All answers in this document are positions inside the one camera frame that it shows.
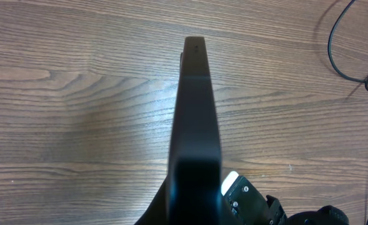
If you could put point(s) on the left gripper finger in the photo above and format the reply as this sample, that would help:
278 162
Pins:
156 213

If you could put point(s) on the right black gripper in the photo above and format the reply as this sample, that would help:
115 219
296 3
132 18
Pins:
250 207

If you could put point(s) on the smartphone with teal screen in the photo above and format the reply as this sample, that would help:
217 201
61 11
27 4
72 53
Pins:
194 174

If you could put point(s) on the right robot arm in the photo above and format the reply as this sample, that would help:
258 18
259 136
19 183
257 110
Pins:
327 215

